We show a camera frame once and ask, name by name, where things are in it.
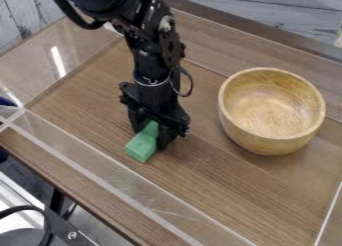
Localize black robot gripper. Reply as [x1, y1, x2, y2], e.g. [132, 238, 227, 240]
[119, 72, 189, 150]

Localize green rectangular block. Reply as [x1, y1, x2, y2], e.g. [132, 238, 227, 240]
[124, 121, 157, 163]

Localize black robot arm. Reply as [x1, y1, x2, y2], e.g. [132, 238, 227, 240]
[53, 0, 191, 149]

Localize brown wooden bowl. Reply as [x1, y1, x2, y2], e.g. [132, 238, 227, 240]
[217, 67, 326, 156]

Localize clear acrylic tray walls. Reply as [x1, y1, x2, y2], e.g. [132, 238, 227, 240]
[0, 12, 342, 246]

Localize black table leg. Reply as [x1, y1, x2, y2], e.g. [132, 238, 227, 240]
[49, 189, 65, 214]

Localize blue object at left edge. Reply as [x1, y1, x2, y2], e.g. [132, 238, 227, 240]
[0, 96, 16, 106]

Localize black chair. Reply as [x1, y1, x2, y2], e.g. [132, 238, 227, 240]
[0, 205, 99, 246]

